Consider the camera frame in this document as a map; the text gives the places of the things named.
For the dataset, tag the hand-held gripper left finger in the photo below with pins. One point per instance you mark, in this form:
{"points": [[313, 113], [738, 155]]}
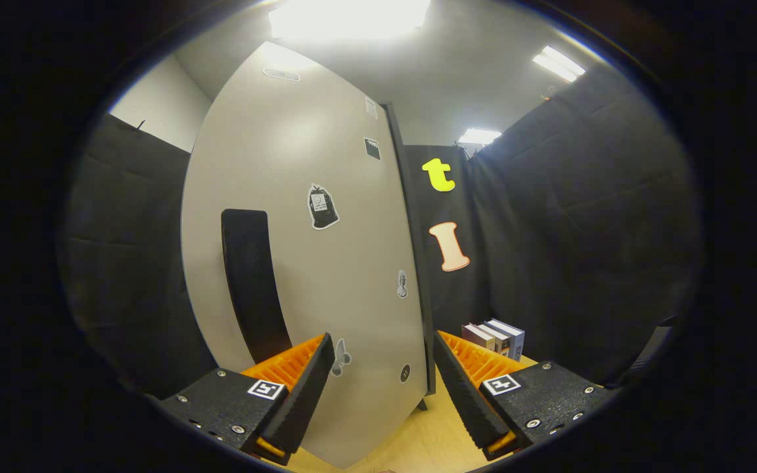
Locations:
{"points": [[305, 394]]}

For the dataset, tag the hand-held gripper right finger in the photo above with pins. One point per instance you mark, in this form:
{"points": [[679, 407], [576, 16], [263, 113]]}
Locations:
{"points": [[464, 394]]}

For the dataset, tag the beige cabinet door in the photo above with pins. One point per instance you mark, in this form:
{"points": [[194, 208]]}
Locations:
{"points": [[286, 151]]}

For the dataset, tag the white and dark book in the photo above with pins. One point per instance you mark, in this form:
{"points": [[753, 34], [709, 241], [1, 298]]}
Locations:
{"points": [[500, 340]]}

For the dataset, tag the blue-grey book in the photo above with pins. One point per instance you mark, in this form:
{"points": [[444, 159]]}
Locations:
{"points": [[515, 338]]}

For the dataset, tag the dark grey cabinet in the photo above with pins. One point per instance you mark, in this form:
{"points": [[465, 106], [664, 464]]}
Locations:
{"points": [[420, 263]]}

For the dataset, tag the black ribbed object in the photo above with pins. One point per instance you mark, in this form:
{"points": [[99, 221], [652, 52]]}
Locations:
{"points": [[644, 351]]}

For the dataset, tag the black backdrop cloth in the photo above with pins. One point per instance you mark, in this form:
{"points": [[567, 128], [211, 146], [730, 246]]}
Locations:
{"points": [[582, 230]]}

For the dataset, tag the small ceiling light panel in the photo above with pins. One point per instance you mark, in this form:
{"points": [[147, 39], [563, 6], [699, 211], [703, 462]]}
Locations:
{"points": [[479, 136]]}

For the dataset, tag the long ceiling light panel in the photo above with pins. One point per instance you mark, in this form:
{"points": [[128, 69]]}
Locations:
{"points": [[558, 64]]}

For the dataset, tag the large ceiling light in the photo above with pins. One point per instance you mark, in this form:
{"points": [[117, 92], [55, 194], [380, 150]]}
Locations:
{"points": [[349, 16]]}

